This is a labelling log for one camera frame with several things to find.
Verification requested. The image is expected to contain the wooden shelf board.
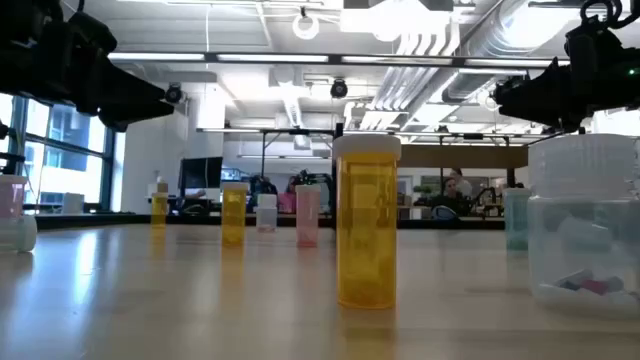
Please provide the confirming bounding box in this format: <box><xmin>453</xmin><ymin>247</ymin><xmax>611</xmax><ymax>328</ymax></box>
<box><xmin>397</xmin><ymin>143</ymin><xmax>530</xmax><ymax>170</ymax></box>

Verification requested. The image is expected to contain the grey-blue chair back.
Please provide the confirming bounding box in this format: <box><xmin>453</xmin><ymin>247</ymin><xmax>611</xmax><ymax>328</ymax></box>
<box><xmin>432</xmin><ymin>204</ymin><xmax>459</xmax><ymax>222</ymax></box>

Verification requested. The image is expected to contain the person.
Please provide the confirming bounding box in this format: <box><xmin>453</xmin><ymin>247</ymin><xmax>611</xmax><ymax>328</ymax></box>
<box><xmin>430</xmin><ymin>175</ymin><xmax>474</xmax><ymax>219</ymax></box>
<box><xmin>448</xmin><ymin>167</ymin><xmax>474</xmax><ymax>197</ymax></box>
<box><xmin>278</xmin><ymin>175</ymin><xmax>299</xmax><ymax>215</ymax></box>

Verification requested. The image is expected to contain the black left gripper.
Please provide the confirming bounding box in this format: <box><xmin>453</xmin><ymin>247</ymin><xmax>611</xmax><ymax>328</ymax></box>
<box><xmin>47</xmin><ymin>12</ymin><xmax>175</xmax><ymax>133</ymax></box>

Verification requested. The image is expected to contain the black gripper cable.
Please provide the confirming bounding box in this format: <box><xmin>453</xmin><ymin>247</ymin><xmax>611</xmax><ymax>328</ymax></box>
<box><xmin>578</xmin><ymin>0</ymin><xmax>626</xmax><ymax>29</ymax></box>

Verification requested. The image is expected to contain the large dark-framed window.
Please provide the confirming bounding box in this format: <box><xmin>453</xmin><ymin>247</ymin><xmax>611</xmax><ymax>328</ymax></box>
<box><xmin>0</xmin><ymin>92</ymin><xmax>117</xmax><ymax>212</ymax></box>

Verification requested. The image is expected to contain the clear pill jar white cap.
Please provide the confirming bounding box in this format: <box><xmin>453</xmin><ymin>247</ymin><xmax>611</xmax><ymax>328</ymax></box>
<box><xmin>526</xmin><ymin>132</ymin><xmax>640</xmax><ymax>321</ymax></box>
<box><xmin>255</xmin><ymin>193</ymin><xmax>279</xmax><ymax>234</ymax></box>
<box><xmin>0</xmin><ymin>213</ymin><xmax>39</xmax><ymax>253</ymax></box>

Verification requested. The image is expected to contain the background black metal frame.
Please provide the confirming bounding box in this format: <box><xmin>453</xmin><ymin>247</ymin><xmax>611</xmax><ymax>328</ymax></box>
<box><xmin>196</xmin><ymin>126</ymin><xmax>337</xmax><ymax>196</ymax></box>

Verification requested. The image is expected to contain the green pill bottle white cap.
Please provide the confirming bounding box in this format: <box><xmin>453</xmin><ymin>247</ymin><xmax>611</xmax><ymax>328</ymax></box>
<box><xmin>502</xmin><ymin>187</ymin><xmax>531</xmax><ymax>252</ymax></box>

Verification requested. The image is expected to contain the long ceiling light bar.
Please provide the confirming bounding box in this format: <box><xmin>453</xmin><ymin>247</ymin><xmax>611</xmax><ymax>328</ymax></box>
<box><xmin>107</xmin><ymin>49</ymin><xmax>571</xmax><ymax>70</ymax></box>

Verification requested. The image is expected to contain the black computer monitor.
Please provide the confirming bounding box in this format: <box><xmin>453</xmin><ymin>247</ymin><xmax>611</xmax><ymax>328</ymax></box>
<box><xmin>178</xmin><ymin>156</ymin><xmax>224</xmax><ymax>191</ymax></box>

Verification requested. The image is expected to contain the white box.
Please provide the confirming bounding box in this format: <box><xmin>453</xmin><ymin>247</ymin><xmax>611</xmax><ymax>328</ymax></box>
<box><xmin>62</xmin><ymin>192</ymin><xmax>85</xmax><ymax>215</ymax></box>

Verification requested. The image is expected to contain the white round ceiling fixture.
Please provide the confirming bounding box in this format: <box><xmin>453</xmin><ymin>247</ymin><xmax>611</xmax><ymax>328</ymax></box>
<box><xmin>292</xmin><ymin>12</ymin><xmax>321</xmax><ymax>41</ymax></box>

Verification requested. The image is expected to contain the pink pill bottle white cap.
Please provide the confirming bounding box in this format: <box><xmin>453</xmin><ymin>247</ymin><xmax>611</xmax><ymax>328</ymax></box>
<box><xmin>0</xmin><ymin>174</ymin><xmax>29</xmax><ymax>220</ymax></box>
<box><xmin>294</xmin><ymin>183</ymin><xmax>322</xmax><ymax>249</ymax></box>

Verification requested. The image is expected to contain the orange pill bottle white cap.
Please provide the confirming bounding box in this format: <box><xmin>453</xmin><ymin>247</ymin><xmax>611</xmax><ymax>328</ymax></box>
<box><xmin>332</xmin><ymin>133</ymin><xmax>403</xmax><ymax>310</ymax></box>
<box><xmin>221</xmin><ymin>181</ymin><xmax>250</xmax><ymax>247</ymax></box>
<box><xmin>150</xmin><ymin>191</ymin><xmax>169</xmax><ymax>230</ymax></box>

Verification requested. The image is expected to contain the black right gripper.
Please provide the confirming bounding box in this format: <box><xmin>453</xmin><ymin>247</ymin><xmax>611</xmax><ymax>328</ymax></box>
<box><xmin>491</xmin><ymin>16</ymin><xmax>617</xmax><ymax>134</ymax></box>

